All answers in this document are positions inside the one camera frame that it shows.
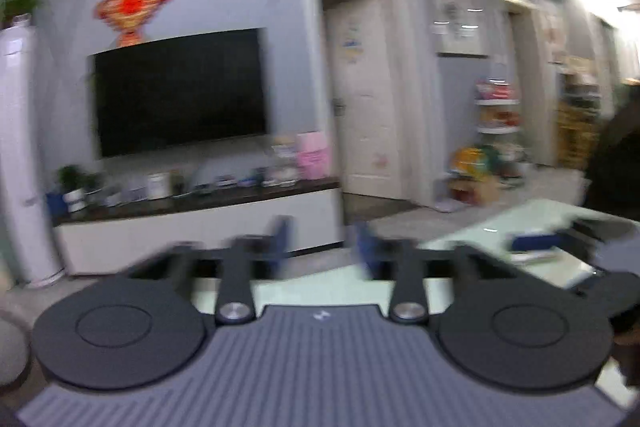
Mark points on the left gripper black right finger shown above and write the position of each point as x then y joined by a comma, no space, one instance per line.
492,321

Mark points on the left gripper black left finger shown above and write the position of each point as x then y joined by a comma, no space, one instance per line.
149,321

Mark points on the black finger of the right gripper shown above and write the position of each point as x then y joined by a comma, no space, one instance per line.
616,294
580,230

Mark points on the white TV cabinet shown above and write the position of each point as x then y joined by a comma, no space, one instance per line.
112,239

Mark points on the cardboard boxes and bags pile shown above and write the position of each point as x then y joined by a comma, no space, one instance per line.
479,173

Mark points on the wooden chair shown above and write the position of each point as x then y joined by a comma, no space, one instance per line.
577,133

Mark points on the white framed photo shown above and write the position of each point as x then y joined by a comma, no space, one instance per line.
158,186

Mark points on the potted plant in white pot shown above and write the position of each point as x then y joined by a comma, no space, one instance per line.
71,179

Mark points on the white standing air conditioner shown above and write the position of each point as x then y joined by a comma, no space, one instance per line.
23,197

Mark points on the flower bouquet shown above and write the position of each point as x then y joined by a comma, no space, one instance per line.
283,170

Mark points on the framed ink painting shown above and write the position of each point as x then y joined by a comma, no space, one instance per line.
459,27

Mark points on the white interior door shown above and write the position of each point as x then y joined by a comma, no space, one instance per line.
363,98

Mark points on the red Chinese knot decoration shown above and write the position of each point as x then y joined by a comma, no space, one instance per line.
127,18

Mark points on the white wall shelf with items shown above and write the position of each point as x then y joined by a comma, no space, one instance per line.
498,107

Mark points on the black wall television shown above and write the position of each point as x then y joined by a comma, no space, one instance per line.
179,91

